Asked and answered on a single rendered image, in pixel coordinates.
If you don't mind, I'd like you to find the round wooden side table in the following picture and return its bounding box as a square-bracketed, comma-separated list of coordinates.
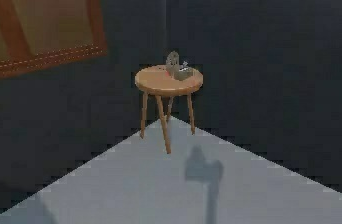
[134, 64, 204, 155]

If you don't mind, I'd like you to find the grey box with items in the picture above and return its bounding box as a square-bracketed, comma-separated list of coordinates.
[173, 60, 195, 82]

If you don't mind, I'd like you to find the grey statuette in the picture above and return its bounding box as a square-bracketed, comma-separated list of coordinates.
[165, 50, 181, 76]

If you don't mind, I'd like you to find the brown framed wall picture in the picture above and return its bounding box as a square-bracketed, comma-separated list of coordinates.
[0, 0, 109, 82]

